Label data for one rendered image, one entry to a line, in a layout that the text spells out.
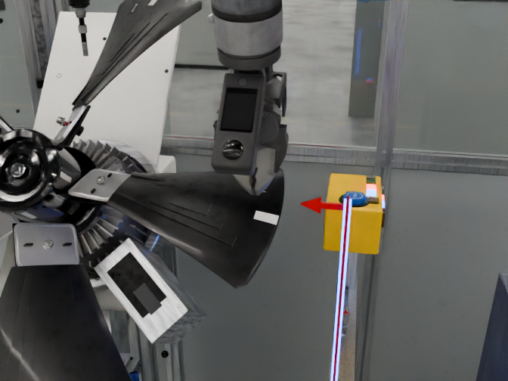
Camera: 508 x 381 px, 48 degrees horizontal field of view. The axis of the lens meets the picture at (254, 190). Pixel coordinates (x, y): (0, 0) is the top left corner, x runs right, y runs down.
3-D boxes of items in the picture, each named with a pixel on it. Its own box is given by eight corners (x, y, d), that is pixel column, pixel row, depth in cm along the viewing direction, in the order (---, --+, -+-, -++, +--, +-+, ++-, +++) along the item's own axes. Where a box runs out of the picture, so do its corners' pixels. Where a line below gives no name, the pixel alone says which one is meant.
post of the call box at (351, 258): (339, 280, 117) (343, 227, 112) (354, 281, 116) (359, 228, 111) (339, 288, 114) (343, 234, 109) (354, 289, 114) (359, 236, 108)
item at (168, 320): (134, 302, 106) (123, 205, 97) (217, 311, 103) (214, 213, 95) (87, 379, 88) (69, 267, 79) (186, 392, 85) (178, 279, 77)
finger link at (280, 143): (289, 167, 72) (288, 109, 67) (287, 175, 71) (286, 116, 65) (252, 164, 73) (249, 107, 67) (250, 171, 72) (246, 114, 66)
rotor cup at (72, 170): (5, 234, 87) (-49, 215, 75) (26, 146, 91) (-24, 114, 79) (94, 243, 85) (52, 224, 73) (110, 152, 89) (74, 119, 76)
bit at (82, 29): (80, 55, 73) (75, 13, 71) (88, 54, 74) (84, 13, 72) (82, 57, 73) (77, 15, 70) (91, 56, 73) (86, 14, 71)
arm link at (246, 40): (277, 24, 57) (198, 21, 58) (277, 64, 60) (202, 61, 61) (286, -7, 62) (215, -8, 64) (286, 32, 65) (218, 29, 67)
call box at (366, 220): (327, 218, 119) (330, 171, 114) (376, 221, 117) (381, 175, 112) (322, 257, 104) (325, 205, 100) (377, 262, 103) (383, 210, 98)
